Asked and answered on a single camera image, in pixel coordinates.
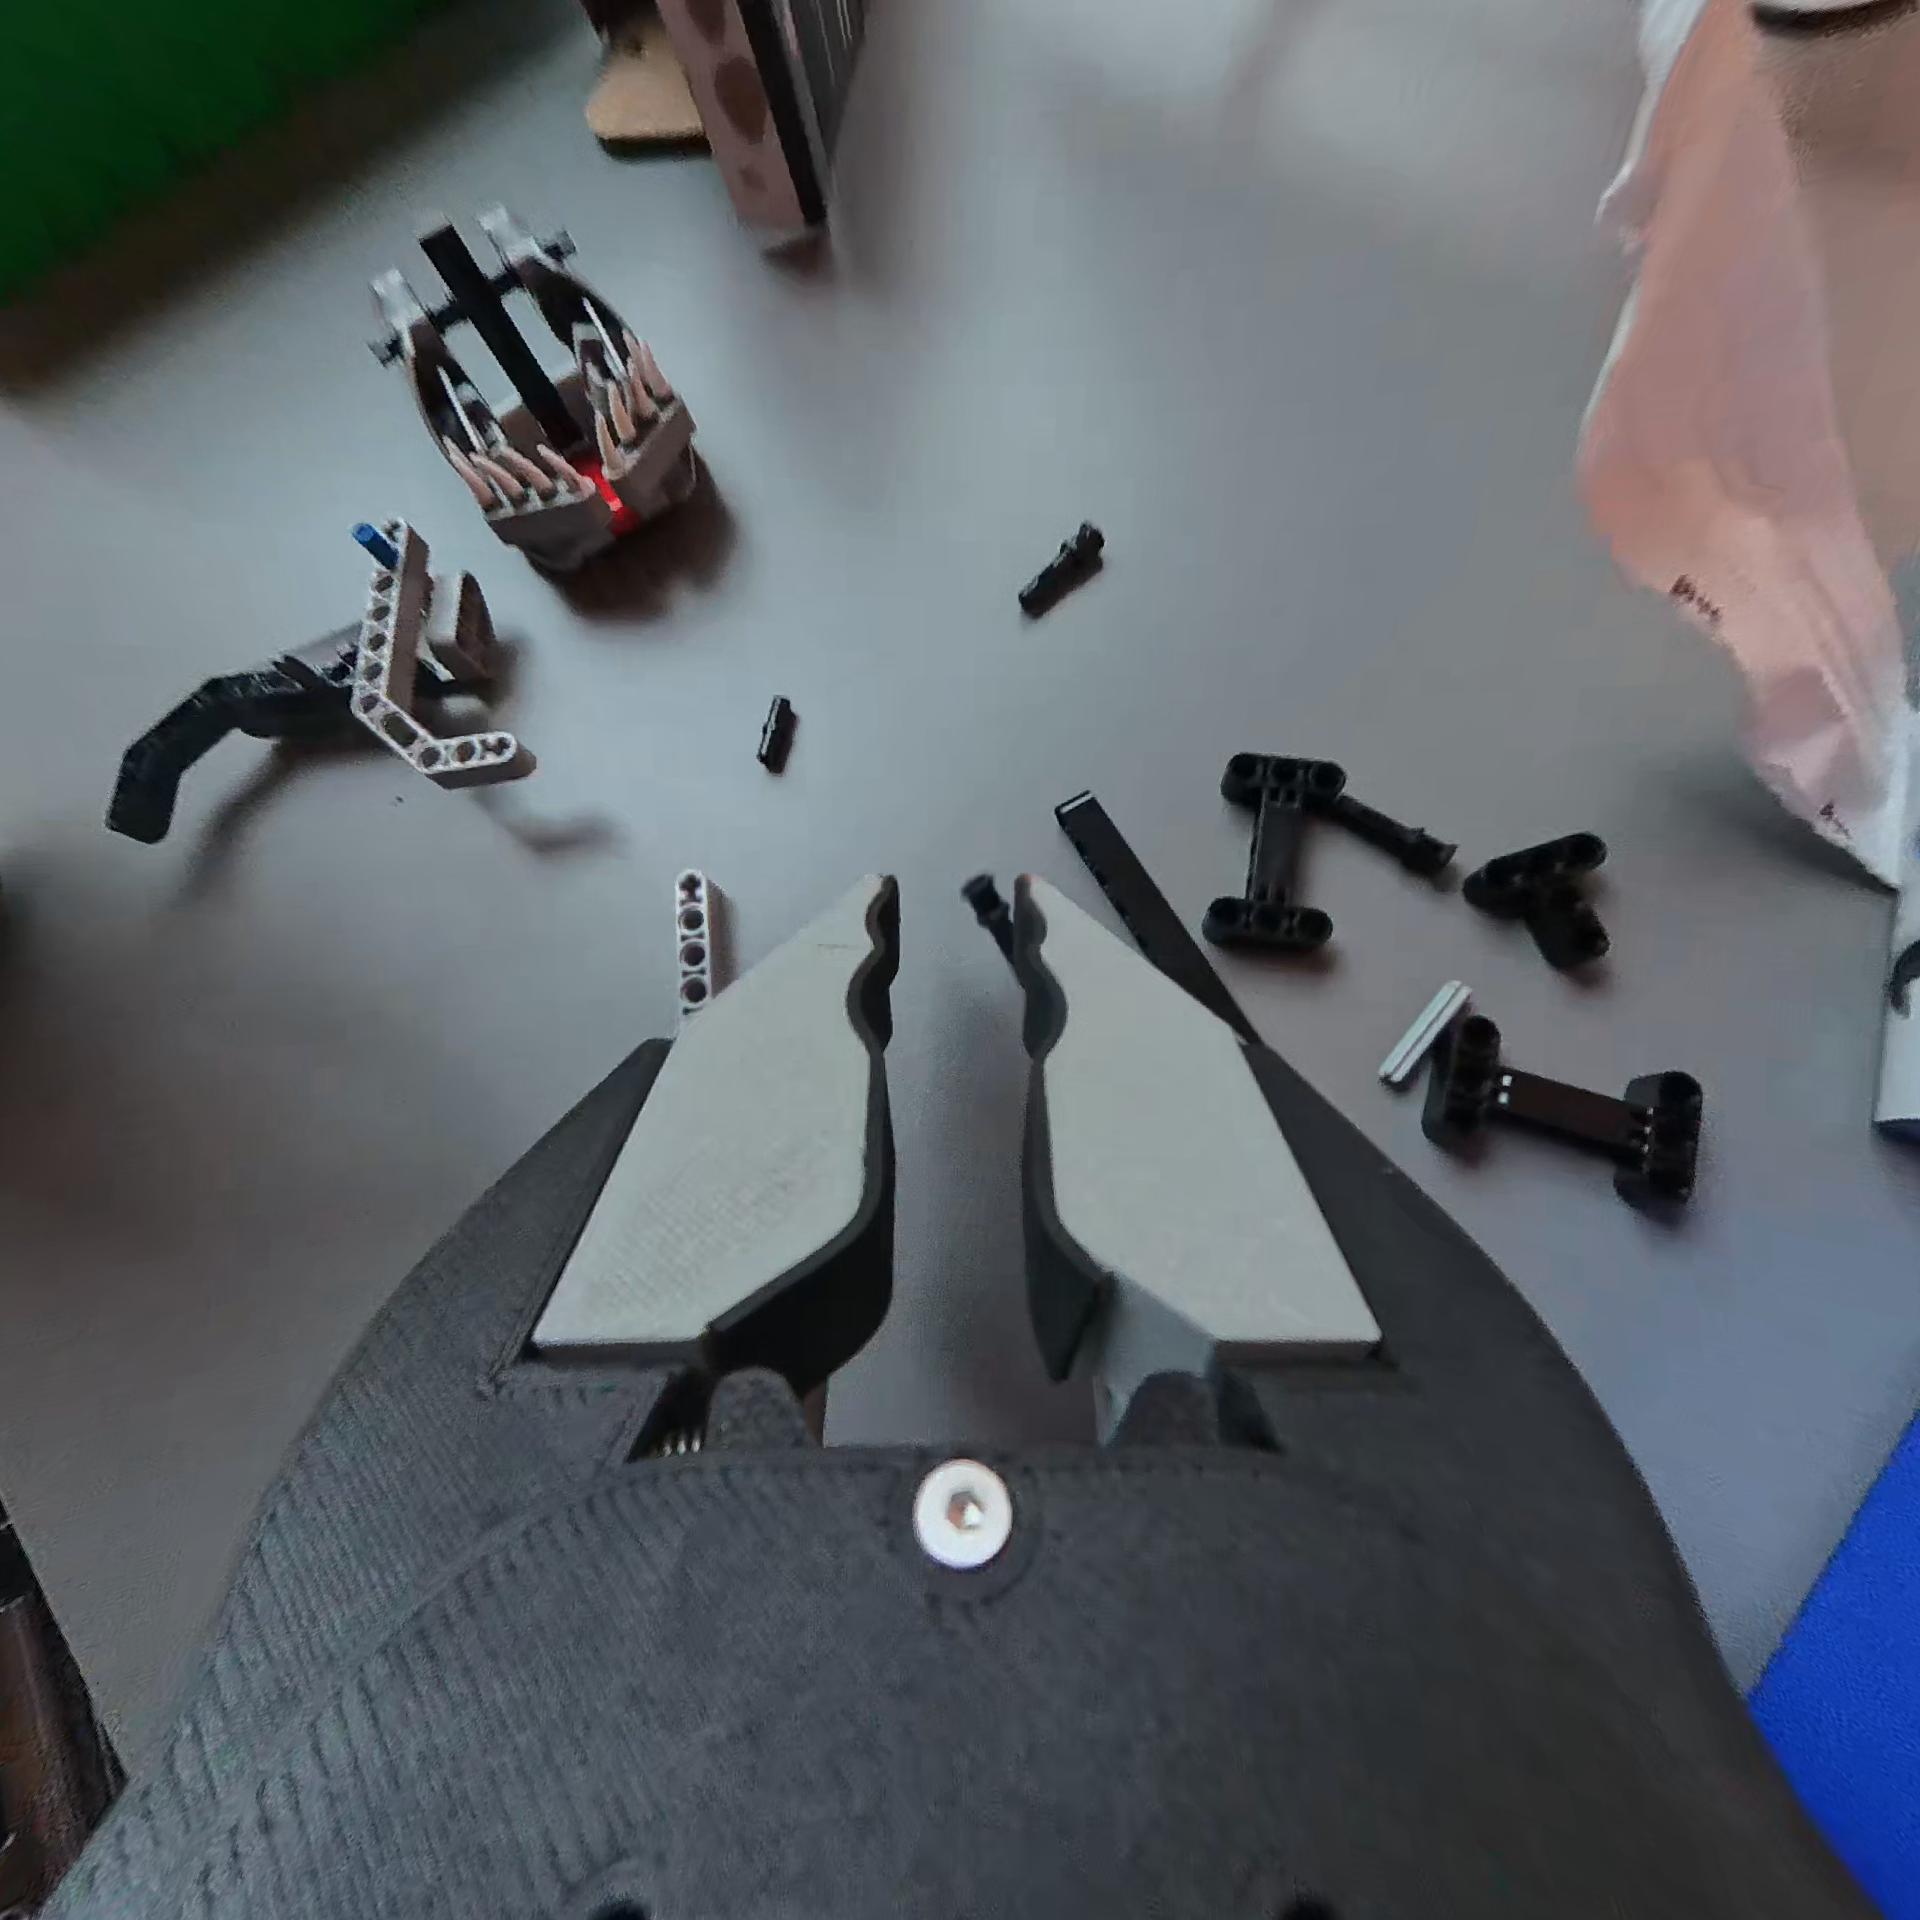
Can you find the small grey lego beam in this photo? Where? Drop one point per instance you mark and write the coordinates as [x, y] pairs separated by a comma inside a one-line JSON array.
[[699, 946]]

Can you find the grey lego axle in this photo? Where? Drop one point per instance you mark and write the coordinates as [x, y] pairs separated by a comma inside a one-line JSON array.
[[1424, 1031]]

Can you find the blue plastic bin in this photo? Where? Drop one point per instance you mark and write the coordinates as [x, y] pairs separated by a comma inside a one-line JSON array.
[[1861, 1682]]

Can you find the clear plastic bag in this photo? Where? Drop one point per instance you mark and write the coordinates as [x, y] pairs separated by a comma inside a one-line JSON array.
[[1755, 375]]

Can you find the printed cardboard box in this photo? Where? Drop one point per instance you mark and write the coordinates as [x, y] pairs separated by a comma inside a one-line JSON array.
[[751, 119]]

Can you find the short black lego pin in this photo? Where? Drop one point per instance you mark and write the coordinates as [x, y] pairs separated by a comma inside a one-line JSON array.
[[775, 735]]

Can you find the grey lego jaw model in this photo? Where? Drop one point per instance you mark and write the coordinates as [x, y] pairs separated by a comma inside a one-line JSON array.
[[523, 517]]

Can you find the long black lego pin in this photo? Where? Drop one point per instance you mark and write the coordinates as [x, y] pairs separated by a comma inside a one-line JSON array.
[[1061, 571]]

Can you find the black lego axle pin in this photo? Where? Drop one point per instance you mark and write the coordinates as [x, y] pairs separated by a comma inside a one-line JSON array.
[[1401, 839]]

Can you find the grey and black lego assembly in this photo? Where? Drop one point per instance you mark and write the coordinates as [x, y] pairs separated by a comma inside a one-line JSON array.
[[394, 661]]

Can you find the long black lego beam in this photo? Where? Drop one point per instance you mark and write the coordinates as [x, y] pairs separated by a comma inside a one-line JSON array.
[[1142, 902]]

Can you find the small black lego pin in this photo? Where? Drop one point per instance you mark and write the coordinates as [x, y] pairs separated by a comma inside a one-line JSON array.
[[983, 902]]

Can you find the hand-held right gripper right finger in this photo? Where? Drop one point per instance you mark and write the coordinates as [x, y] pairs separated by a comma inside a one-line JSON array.
[[1185, 1185]]

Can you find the green plastic bin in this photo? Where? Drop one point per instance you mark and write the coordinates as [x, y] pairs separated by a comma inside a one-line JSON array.
[[150, 119]]

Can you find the long black lego H frame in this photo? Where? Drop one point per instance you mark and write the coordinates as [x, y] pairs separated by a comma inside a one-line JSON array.
[[1568, 1108]]

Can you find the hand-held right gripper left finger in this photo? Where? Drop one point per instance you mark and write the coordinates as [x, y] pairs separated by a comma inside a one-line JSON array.
[[735, 1172]]

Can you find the black lego T connector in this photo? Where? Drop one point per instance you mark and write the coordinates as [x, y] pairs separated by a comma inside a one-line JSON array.
[[1545, 885]]

